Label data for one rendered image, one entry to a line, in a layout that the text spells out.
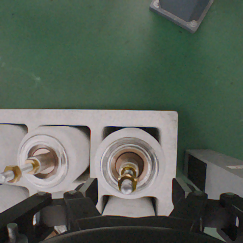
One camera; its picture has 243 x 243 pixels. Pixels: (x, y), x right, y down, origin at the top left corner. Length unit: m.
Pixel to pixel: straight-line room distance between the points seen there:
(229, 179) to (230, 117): 0.30
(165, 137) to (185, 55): 0.29
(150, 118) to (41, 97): 0.34
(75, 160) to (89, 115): 0.09
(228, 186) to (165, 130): 0.13
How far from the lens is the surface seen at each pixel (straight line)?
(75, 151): 0.27
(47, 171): 0.28
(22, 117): 0.37
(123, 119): 0.32
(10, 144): 0.34
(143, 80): 0.51
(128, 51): 0.53
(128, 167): 0.21
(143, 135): 0.25
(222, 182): 0.31
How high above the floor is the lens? 0.49
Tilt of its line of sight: 86 degrees down
